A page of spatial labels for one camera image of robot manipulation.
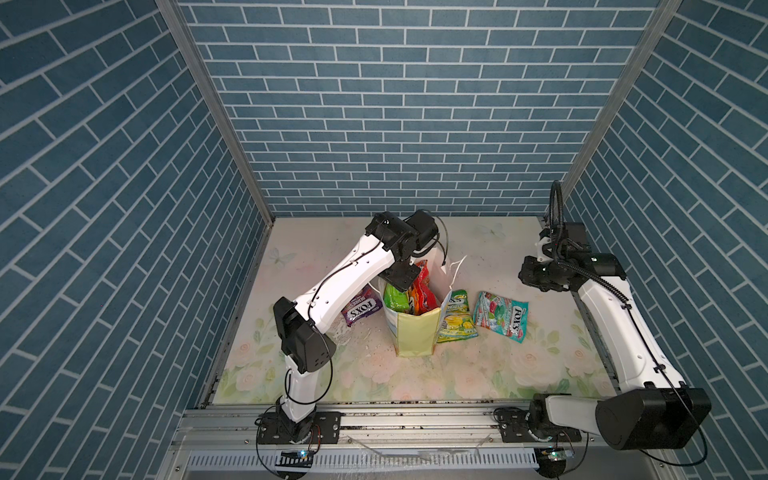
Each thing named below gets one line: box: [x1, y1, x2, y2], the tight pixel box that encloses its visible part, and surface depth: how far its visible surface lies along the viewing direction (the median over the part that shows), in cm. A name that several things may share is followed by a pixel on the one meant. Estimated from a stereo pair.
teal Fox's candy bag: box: [472, 290, 530, 344], surface depth 93 cm
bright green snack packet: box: [384, 282, 410, 313], surface depth 79 cm
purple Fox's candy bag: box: [341, 283, 384, 327], surface depth 94 cm
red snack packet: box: [414, 260, 439, 315], surface depth 79 cm
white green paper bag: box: [378, 247, 453, 358], surface depth 75 cm
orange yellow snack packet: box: [406, 285, 420, 315], surface depth 80 cm
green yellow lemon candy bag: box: [437, 289, 479, 343], surface depth 91 cm
